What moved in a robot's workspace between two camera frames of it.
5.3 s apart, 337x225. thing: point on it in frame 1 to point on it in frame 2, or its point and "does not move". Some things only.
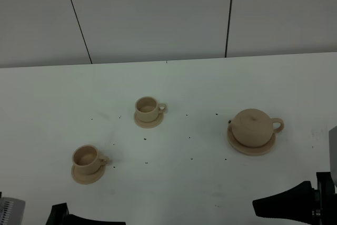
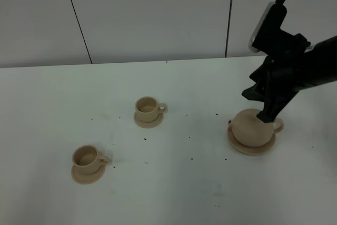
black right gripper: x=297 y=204 to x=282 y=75
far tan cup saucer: x=149 y=125 does not move
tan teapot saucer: x=248 y=150 does not move
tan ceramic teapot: x=254 y=127 does not move
